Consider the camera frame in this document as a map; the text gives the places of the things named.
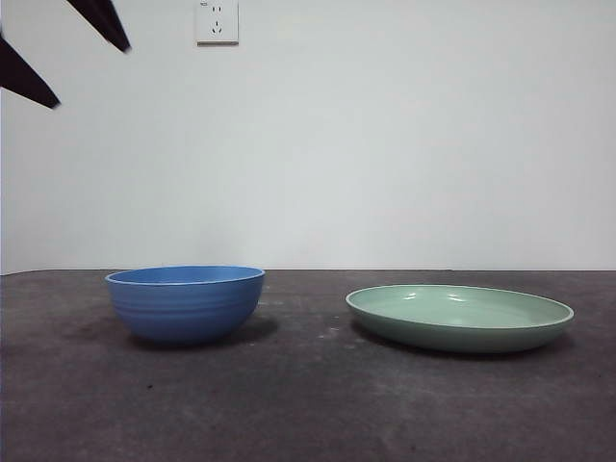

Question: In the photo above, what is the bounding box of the blue ribbed bowl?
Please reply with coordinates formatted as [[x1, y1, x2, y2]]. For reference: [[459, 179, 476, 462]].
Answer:
[[104, 264, 267, 347]]

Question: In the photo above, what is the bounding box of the white wall socket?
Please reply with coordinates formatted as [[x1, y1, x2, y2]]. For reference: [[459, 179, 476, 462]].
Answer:
[[195, 0, 240, 47]]

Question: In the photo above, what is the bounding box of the green round plate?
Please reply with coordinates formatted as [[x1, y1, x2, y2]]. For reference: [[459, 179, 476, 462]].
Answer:
[[345, 283, 576, 355]]

